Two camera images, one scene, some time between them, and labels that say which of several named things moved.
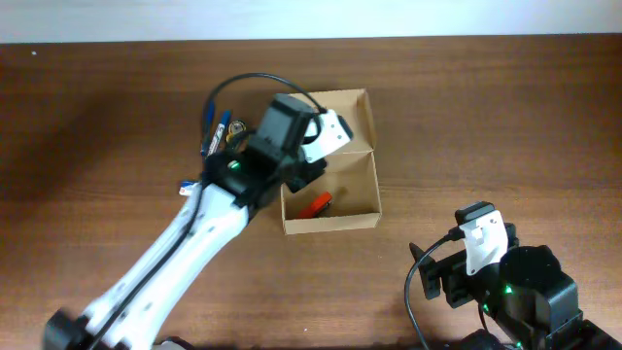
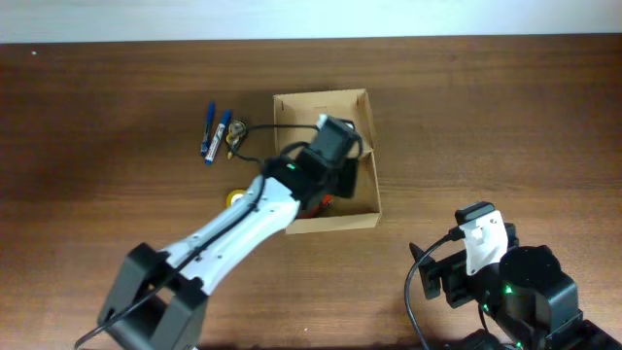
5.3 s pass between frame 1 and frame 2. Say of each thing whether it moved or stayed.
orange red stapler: stayed
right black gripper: stayed
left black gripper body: moved
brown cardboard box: stayed
